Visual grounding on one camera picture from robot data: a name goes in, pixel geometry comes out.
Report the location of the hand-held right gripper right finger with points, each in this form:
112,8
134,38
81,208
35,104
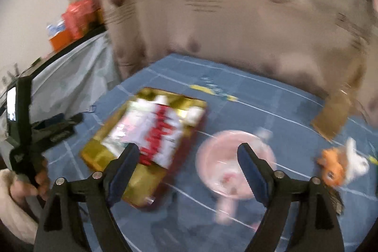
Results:
252,169

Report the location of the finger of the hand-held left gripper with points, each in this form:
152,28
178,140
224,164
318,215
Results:
63,123

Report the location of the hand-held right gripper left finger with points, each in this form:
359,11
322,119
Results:
124,178

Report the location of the red tin box gold inside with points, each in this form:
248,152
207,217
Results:
97,153

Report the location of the white green pink packet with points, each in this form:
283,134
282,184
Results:
130,125

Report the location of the orange toy deer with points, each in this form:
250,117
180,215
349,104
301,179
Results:
330,165

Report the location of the white cloth hat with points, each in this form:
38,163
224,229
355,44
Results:
356,163

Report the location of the person's left forearm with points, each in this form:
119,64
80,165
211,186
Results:
16,213

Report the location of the person's left hand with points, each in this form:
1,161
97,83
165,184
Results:
41,179

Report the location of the small lit screen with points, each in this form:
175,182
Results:
11,104

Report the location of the pink mug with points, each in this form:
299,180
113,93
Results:
212,157

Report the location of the translucent plastic bag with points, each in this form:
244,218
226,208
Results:
73,72

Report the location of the blue checked tablecloth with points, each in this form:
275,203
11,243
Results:
265,104

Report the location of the black side table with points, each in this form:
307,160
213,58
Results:
59,55

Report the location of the orange package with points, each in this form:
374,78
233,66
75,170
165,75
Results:
59,38

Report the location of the brown plaid cloth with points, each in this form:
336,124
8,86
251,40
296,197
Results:
336,199

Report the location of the brown paper pouch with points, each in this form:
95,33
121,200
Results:
330,116

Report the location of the red plastic package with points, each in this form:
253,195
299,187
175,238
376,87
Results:
79,18

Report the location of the beige leaf print curtain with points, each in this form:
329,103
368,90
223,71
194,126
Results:
236,18

